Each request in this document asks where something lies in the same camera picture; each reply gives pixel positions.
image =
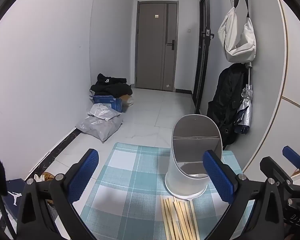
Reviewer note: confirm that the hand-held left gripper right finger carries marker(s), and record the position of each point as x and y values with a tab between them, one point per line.
217	177

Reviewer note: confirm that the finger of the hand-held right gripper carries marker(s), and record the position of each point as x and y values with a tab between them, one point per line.
272	166
290	152

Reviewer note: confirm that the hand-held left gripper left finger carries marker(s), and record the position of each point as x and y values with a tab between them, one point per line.
83	175

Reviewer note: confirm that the white utensil holder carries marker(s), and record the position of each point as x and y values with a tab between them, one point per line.
177	182

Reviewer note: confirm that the bunch of wooden chopsticks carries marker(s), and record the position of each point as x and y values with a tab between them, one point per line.
180	217

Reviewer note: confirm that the white shoulder bag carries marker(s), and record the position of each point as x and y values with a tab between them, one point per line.
237	40

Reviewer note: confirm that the brown paper bag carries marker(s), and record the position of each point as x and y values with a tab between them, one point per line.
50	177

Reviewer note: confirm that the white crumpled bag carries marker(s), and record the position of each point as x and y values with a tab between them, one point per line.
38	177

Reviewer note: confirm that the blue plaid placemat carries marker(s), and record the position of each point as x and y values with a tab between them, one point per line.
130	175

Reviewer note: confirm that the grey plastic parcel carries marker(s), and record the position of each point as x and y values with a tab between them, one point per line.
100	128

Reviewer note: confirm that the silver folding umbrella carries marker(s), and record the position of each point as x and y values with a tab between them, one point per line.
245	110

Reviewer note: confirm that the white plastic parcel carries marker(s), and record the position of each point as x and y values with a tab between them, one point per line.
102	111

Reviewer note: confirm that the dark blue shoe box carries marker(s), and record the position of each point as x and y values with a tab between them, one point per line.
15	187

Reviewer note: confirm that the white wardrobe with gold trim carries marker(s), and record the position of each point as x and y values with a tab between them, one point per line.
297	80

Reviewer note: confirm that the blue cardboard box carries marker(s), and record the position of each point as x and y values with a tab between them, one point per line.
107	102

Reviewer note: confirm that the black backpack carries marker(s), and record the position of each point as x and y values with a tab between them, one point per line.
225	100

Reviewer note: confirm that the brown cardboard box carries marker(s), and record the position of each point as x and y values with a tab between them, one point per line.
127	100

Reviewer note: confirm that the pile of black clothes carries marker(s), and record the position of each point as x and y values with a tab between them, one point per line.
110	87

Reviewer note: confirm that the black framed door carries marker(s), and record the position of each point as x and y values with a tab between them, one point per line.
202	62

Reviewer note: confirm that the grey entrance door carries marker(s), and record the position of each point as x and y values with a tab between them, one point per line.
150	55

